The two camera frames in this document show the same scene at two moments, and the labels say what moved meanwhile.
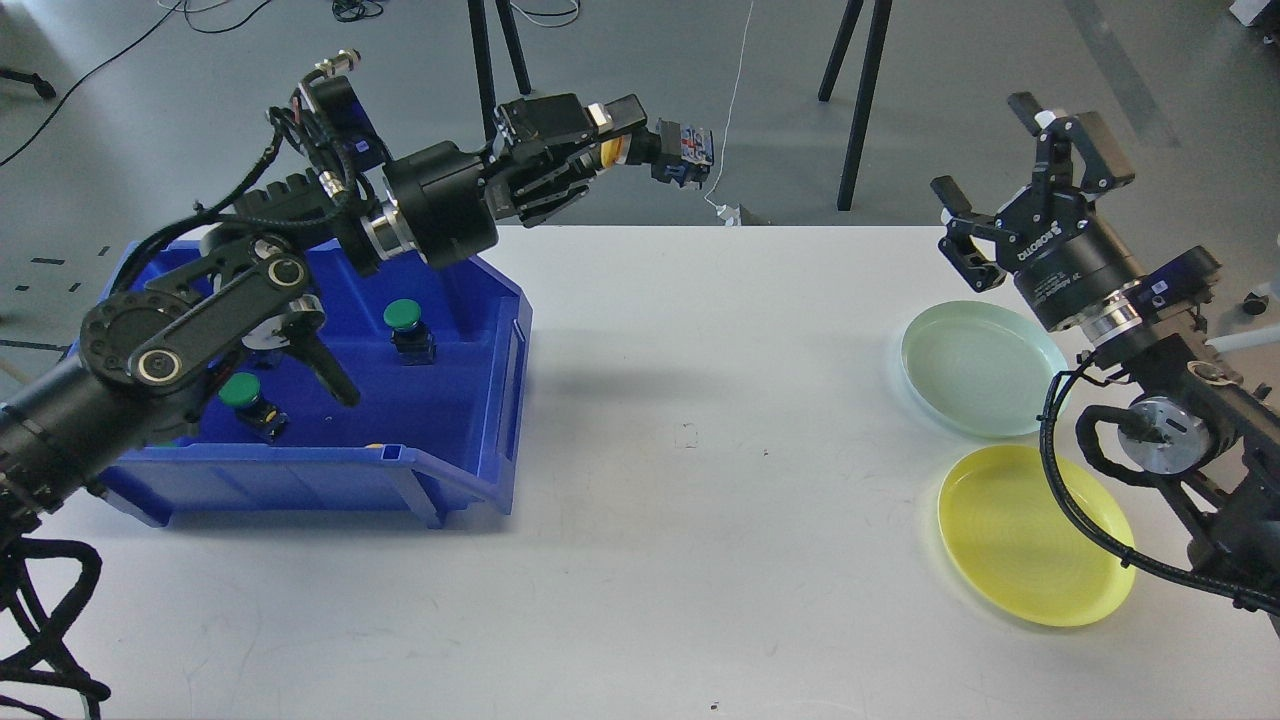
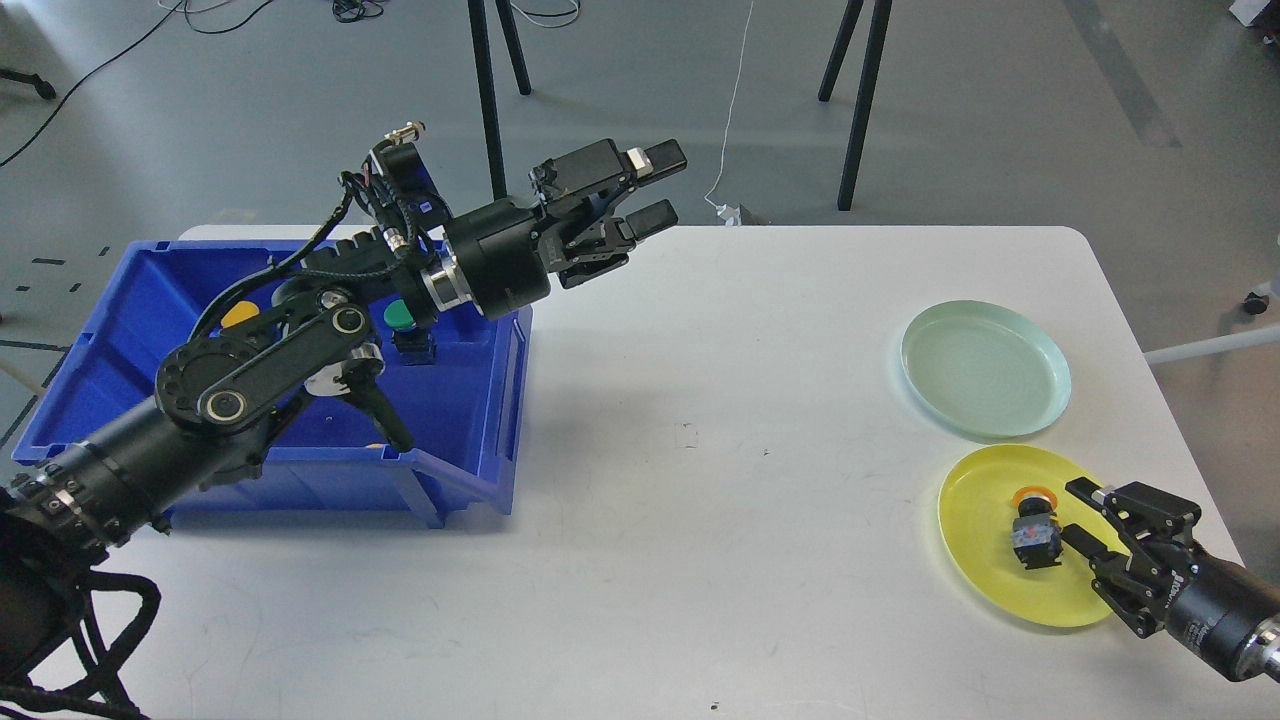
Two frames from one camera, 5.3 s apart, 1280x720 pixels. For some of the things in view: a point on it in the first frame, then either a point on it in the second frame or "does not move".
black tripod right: (880, 21) does not move
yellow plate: (1012, 534) does not move
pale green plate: (979, 368) does not move
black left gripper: (442, 196) -> (505, 253)
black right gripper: (1065, 260) -> (1211, 606)
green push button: (411, 338) does not move
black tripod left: (487, 102) does not move
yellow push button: (680, 153) -> (1036, 531)
